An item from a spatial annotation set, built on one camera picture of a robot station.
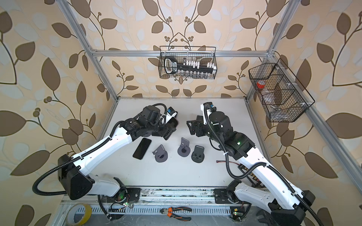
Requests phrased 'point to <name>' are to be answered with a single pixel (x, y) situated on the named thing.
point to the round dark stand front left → (160, 155)
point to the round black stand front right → (198, 156)
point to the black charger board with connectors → (255, 181)
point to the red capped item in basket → (260, 84)
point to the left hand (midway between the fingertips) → (169, 122)
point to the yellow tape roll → (71, 212)
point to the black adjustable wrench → (267, 217)
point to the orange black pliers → (168, 212)
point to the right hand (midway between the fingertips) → (194, 121)
